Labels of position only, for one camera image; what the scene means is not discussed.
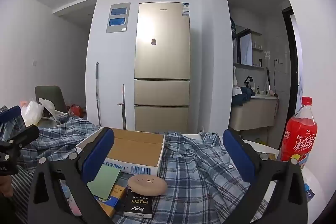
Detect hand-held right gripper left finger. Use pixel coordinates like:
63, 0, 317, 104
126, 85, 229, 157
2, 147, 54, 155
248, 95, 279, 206
28, 127, 116, 224

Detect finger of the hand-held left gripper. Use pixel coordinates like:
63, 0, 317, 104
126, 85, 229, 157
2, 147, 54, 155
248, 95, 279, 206
0, 105, 21, 123
0, 124, 40, 154

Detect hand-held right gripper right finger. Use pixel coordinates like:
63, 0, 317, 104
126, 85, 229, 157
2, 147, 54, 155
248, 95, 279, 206
222, 127, 309, 224

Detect cardboard box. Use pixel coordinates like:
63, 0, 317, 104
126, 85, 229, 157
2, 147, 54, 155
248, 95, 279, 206
76, 127, 165, 177

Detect yellow printed packet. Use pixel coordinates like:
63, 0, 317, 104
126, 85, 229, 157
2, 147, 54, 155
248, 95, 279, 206
93, 183, 127, 217

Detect blue plastic packet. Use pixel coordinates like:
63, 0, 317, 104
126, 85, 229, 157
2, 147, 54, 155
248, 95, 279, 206
59, 179, 82, 216

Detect round beige pad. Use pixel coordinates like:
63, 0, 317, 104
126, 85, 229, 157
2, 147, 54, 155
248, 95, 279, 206
128, 175, 168, 196

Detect black tissue pack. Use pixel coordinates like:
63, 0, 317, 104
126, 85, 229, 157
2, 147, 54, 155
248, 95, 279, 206
123, 185, 153, 219

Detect person's left hand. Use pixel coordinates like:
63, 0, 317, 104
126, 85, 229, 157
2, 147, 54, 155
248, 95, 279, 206
0, 175, 12, 197

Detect green sheet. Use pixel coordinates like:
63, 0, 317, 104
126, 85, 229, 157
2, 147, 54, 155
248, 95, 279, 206
87, 168, 122, 200

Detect grey striped cloth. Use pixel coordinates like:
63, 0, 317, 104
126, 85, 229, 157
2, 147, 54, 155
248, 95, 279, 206
10, 169, 36, 224

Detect blue plaid shirt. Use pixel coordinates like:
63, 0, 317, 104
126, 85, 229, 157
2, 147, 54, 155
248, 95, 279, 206
0, 106, 268, 224

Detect beige vanity cabinet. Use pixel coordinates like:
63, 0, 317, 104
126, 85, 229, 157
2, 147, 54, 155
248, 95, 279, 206
229, 95, 280, 131

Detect red bag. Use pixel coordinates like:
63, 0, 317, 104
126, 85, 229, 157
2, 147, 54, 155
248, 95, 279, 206
69, 105, 86, 117

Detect brown stick with hook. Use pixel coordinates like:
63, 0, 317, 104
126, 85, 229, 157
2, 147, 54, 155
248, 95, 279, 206
117, 84, 127, 130

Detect dark blue clothes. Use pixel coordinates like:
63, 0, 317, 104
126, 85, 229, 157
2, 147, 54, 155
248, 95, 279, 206
232, 87, 256, 106

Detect mop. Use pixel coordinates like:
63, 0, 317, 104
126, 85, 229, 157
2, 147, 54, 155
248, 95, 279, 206
95, 62, 101, 126

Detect red drink bottle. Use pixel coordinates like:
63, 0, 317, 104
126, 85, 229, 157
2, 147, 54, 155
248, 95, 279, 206
280, 97, 318, 174

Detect small blue pouch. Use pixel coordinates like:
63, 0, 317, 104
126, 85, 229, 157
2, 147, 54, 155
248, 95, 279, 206
304, 174, 315, 198

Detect bathroom mirror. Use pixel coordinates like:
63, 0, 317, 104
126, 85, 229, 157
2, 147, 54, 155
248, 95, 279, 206
235, 25, 254, 65

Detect gold refrigerator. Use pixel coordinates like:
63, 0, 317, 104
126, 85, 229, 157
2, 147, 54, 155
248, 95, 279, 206
134, 2, 192, 132

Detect black door frame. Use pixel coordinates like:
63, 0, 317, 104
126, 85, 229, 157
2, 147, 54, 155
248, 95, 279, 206
282, 7, 302, 114

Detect grey wall panel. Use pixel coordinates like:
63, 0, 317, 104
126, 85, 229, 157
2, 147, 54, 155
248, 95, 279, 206
106, 3, 131, 33

